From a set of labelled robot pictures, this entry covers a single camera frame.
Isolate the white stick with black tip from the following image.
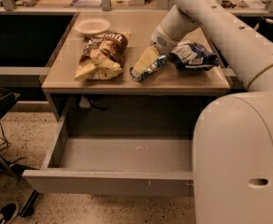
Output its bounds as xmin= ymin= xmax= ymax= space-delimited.
xmin=253 ymin=17 xmax=273 ymax=31

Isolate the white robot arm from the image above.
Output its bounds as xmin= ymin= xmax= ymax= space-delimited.
xmin=151 ymin=0 xmax=273 ymax=224

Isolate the black white sneaker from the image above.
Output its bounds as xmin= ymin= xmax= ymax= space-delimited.
xmin=0 ymin=202 xmax=19 ymax=224

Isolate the open grey top drawer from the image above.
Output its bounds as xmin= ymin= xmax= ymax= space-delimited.
xmin=22 ymin=94 xmax=212 ymax=198

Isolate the blue white chip bag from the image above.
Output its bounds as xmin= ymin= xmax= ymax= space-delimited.
xmin=169 ymin=41 xmax=219 ymax=71

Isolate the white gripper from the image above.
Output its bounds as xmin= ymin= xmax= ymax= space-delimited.
xmin=132 ymin=25 xmax=178 ymax=75

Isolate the grey cabinet desk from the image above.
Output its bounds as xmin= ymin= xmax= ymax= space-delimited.
xmin=42 ymin=9 xmax=230 ymax=117

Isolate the brown yellow chip bag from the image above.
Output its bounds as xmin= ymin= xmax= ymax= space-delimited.
xmin=75 ymin=32 xmax=131 ymax=81

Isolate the silver blue redbull can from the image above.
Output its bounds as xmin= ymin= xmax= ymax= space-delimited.
xmin=130 ymin=55 xmax=167 ymax=82

